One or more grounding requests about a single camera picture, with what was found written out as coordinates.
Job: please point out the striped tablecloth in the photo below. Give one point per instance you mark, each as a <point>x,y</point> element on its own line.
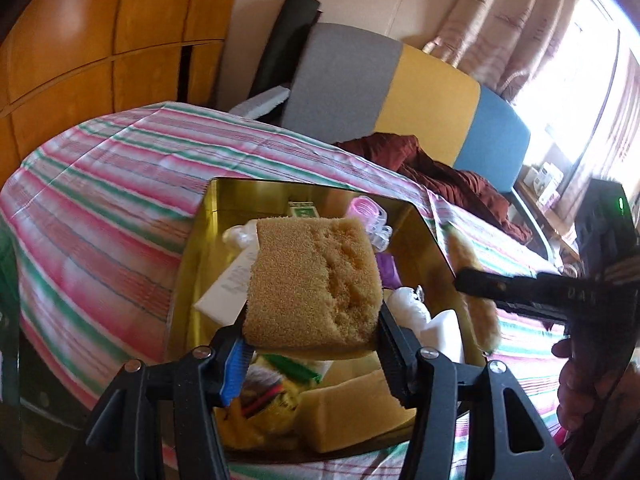
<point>100,200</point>

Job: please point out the gold metal tin box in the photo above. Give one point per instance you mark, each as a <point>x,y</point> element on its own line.
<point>220,210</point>

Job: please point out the yellow printed pouch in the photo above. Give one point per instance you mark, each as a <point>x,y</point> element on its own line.
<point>270,420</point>

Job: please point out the wooden side shelf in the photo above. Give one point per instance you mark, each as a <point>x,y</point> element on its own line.
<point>545,225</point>

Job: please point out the person's right hand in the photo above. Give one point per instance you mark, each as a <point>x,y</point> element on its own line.
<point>572,390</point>

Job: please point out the patterned beige curtain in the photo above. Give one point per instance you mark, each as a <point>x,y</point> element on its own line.
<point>620,135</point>
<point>500,25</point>

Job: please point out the purple satin pouch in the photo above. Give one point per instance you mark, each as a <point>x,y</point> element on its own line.
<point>387,267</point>

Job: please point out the white cardboard box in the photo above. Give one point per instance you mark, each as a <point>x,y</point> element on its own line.
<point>225,285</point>

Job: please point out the white plastic bottle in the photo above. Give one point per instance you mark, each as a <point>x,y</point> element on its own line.
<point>240,237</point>

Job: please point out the white wrapper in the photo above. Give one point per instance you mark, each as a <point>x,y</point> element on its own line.
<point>410,307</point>

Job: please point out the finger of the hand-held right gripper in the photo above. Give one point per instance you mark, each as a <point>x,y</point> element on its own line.
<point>500,287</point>

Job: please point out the wooden wardrobe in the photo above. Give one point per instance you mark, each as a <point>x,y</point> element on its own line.
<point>100,20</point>

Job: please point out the grey yellow blue chair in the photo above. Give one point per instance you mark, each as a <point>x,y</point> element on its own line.
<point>350,75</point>

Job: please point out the black rolled mat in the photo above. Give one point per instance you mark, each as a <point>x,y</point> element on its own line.
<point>285,45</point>

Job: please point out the white carton with picture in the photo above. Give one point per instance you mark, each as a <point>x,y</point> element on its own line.
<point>545,177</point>

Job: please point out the small pink box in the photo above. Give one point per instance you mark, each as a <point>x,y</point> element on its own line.
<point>553,199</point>

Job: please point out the pink hair roller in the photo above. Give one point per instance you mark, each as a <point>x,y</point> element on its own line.
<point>367,210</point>

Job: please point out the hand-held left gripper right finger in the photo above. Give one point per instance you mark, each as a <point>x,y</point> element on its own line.
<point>392,355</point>

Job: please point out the window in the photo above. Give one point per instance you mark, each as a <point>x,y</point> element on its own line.
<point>565,85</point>

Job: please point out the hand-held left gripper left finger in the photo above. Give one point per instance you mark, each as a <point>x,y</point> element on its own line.
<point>235,365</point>

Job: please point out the white rectangular block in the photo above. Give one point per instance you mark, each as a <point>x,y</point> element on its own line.
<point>445,332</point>

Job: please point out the maroon jacket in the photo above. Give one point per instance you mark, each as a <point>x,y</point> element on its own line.
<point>450,180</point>

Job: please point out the small green box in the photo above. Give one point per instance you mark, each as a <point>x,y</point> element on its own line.
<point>302,209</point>

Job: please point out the clear plastic hair clip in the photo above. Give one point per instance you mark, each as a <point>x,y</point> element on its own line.
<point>381,237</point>

